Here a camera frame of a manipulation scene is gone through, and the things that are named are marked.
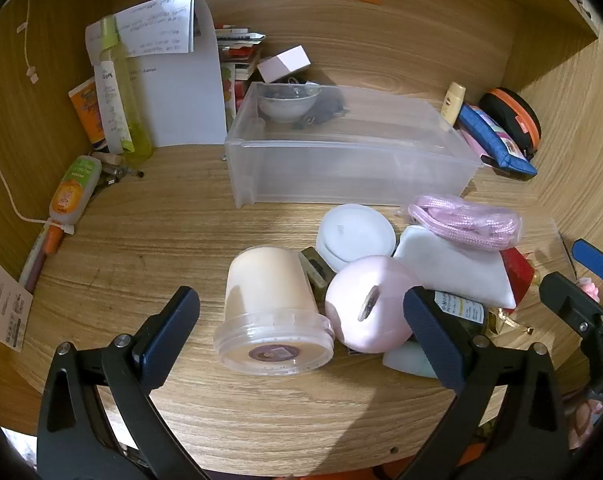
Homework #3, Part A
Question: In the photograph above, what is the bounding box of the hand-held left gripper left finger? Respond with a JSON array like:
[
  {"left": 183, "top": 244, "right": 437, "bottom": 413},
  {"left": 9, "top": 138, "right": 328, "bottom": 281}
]
[{"left": 36, "top": 286, "right": 217, "bottom": 480}]

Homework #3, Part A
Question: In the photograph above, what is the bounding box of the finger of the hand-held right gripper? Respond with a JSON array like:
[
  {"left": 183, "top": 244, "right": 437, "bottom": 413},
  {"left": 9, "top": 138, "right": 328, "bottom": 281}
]
[
  {"left": 539, "top": 271, "right": 603, "bottom": 343},
  {"left": 571, "top": 239, "right": 603, "bottom": 283}
]

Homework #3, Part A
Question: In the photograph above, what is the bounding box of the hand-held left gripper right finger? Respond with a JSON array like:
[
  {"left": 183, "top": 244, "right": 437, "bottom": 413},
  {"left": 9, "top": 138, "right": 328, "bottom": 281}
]
[{"left": 396, "top": 285, "right": 568, "bottom": 480}]

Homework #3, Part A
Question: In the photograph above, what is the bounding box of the white soft pouch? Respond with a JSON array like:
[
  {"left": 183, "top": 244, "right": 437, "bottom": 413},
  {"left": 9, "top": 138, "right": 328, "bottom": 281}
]
[{"left": 392, "top": 225, "right": 518, "bottom": 309}]

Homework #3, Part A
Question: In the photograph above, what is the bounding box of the cream candle jar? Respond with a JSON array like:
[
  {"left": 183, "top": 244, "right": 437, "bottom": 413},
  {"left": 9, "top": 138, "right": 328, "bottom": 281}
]
[{"left": 213, "top": 245, "right": 336, "bottom": 377}]

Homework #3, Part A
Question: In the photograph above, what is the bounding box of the clear plastic storage bin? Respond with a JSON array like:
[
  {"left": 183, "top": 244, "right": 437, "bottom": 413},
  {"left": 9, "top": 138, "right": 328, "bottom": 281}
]
[{"left": 224, "top": 81, "right": 485, "bottom": 210}]

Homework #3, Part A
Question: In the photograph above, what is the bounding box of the wooden desktop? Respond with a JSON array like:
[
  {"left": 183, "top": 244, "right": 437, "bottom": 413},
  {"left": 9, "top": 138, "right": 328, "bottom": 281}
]
[{"left": 19, "top": 142, "right": 595, "bottom": 476}]

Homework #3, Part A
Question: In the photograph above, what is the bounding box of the pink small toy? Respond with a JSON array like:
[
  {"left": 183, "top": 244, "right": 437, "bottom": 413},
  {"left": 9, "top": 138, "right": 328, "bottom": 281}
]
[{"left": 577, "top": 277, "right": 602, "bottom": 306}]

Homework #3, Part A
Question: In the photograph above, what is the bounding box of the mint white tube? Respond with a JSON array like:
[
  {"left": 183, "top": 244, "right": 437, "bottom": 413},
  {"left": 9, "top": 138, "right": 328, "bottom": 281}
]
[{"left": 381, "top": 340, "right": 439, "bottom": 380}]

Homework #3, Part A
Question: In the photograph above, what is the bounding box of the red packet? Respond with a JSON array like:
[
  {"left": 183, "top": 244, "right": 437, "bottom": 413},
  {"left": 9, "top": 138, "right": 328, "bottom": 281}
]
[{"left": 499, "top": 247, "right": 536, "bottom": 306}]

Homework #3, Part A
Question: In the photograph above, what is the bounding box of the pink round ball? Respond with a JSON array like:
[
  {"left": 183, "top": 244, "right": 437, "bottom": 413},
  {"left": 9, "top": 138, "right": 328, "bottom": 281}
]
[{"left": 324, "top": 255, "right": 422, "bottom": 354}]

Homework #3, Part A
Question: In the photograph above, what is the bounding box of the white round lid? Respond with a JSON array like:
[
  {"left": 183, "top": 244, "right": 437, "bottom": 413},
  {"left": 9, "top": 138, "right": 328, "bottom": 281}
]
[{"left": 315, "top": 203, "right": 397, "bottom": 275}]

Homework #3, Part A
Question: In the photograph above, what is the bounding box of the olive pencil sharpener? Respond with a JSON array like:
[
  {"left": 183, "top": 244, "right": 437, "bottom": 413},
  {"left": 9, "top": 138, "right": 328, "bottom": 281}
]
[{"left": 300, "top": 246, "right": 337, "bottom": 303}]

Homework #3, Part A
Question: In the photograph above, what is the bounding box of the orange pen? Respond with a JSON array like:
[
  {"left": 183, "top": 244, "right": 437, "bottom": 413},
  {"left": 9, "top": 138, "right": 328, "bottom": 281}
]
[{"left": 19, "top": 222, "right": 65, "bottom": 295}]

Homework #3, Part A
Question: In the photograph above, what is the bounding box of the blue pencil case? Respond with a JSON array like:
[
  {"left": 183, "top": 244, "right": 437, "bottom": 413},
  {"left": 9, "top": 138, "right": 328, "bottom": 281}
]
[{"left": 456, "top": 104, "right": 538, "bottom": 177}]

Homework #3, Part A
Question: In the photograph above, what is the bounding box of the pink flat pouch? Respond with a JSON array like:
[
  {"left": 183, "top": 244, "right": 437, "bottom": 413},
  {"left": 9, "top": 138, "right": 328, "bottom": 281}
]
[{"left": 459, "top": 127, "right": 492, "bottom": 163}]

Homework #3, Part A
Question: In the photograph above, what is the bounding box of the black orange round case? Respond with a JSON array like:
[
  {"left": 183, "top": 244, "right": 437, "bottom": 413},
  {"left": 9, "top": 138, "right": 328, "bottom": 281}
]
[{"left": 479, "top": 87, "right": 542, "bottom": 161}]

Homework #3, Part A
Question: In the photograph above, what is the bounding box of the printed paper receipt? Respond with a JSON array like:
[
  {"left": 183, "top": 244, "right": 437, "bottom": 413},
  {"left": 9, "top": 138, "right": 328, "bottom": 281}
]
[{"left": 0, "top": 246, "right": 35, "bottom": 352}]

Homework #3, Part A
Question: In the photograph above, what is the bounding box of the orange label squeeze bottle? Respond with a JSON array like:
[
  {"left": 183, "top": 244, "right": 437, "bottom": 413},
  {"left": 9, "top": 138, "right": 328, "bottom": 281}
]
[{"left": 49, "top": 155, "right": 103, "bottom": 226}]

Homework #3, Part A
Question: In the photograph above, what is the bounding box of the black binder clip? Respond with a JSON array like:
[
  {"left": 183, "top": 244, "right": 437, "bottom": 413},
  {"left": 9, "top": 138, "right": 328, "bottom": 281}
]
[{"left": 92, "top": 151, "right": 145, "bottom": 186}]

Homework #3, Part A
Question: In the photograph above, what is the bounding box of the cream small tube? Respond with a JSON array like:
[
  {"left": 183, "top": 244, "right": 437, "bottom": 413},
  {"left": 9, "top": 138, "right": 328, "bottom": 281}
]
[{"left": 440, "top": 81, "right": 467, "bottom": 127}]

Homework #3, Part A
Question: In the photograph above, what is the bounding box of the yellow green tall bottle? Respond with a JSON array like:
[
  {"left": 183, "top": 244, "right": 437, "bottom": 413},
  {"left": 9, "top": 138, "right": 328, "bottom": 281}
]
[{"left": 98, "top": 15, "right": 154, "bottom": 163}]

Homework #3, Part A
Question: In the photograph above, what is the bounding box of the orange snack packet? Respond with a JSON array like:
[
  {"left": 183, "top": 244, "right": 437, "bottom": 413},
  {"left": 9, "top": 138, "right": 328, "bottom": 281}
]
[{"left": 68, "top": 77, "right": 106, "bottom": 145}]

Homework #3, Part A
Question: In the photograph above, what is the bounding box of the white paper sheet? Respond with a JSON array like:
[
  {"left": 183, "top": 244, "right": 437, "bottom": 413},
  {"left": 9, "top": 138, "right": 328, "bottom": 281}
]
[{"left": 86, "top": 0, "right": 228, "bottom": 148}]

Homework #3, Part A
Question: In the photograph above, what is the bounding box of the white ceramic bowl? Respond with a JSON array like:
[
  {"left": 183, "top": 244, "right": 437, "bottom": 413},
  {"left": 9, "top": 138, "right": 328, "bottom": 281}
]
[{"left": 258, "top": 84, "right": 323, "bottom": 124}]

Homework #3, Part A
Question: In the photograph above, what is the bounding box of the stack of booklets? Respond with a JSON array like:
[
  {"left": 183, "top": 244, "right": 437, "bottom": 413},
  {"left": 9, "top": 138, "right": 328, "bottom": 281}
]
[{"left": 215, "top": 25, "right": 267, "bottom": 118}]

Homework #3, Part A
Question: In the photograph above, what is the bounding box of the pink white small box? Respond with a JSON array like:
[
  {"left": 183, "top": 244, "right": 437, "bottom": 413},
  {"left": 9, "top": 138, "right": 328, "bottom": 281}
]
[{"left": 257, "top": 45, "right": 311, "bottom": 84}]

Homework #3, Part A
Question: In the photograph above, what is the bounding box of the pink cord bundle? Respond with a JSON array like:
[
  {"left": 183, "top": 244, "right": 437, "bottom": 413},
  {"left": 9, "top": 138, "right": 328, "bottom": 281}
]
[{"left": 407, "top": 194, "right": 523, "bottom": 252}]

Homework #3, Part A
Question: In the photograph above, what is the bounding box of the white cord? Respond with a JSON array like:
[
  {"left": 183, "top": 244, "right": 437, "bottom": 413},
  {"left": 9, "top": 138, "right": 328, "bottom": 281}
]
[{"left": 0, "top": 105, "right": 75, "bottom": 235}]

